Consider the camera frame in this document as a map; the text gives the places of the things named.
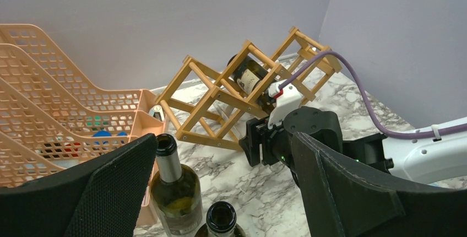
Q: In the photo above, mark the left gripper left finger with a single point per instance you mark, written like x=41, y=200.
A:
x=100, y=197

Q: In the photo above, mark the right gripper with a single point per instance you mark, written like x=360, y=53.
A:
x=262, y=145

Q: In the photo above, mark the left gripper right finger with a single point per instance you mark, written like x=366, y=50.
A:
x=343, y=197

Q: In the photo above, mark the green wine bottle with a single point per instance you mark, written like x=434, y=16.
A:
x=175, y=191
x=248, y=75
x=221, y=221

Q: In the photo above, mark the wooden wine rack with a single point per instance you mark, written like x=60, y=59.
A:
x=211, y=121

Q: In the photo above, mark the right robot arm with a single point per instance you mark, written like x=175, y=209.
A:
x=425, y=161

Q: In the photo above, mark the green wine bottle front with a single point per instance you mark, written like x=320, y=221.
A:
x=221, y=221

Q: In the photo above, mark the blue item in organizer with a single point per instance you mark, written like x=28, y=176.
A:
x=107, y=137

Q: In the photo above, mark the pink plastic file organizer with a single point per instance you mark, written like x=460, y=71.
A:
x=50, y=109

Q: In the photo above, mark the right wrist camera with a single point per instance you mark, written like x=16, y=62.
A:
x=287, y=100

